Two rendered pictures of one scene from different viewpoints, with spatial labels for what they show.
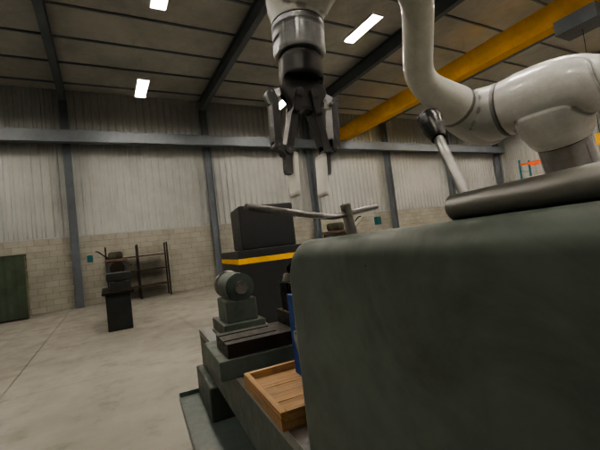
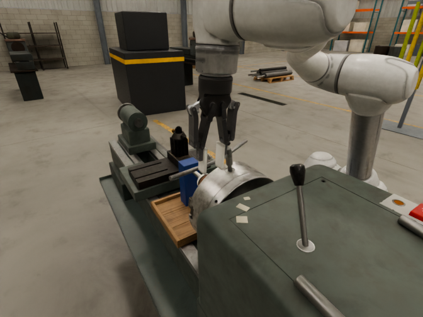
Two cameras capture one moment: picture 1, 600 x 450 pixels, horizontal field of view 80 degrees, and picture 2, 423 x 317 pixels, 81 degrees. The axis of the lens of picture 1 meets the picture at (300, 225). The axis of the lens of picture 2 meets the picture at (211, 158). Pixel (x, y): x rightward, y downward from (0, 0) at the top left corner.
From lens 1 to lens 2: 41 cm
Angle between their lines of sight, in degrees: 32
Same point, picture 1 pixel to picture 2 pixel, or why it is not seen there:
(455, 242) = not seen: outside the picture
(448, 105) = (309, 74)
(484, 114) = (330, 80)
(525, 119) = (353, 95)
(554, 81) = (381, 82)
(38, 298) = not seen: outside the picture
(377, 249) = (256, 280)
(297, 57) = (216, 85)
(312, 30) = (231, 63)
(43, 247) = not seen: outside the picture
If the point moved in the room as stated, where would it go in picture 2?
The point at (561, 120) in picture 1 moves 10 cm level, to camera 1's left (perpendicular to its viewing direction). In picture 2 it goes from (372, 104) to (344, 105)
